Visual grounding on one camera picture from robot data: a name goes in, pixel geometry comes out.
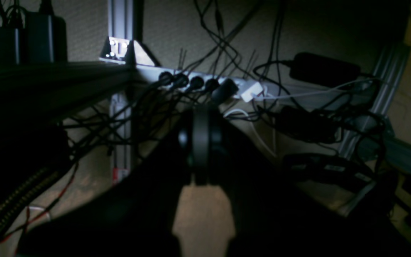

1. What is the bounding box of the white power strip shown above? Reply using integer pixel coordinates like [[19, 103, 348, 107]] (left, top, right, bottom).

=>
[[134, 64, 269, 103]]

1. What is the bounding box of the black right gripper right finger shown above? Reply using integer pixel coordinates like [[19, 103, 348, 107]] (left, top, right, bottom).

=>
[[206, 109, 402, 257]]

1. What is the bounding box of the black power adapter brick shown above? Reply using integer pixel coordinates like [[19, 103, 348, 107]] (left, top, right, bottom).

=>
[[284, 52, 361, 88]]

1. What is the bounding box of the aluminium frame post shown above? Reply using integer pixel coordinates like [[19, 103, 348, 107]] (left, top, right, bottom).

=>
[[100, 0, 145, 184]]

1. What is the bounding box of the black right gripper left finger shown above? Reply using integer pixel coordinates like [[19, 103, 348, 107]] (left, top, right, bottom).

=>
[[16, 110, 193, 257]]

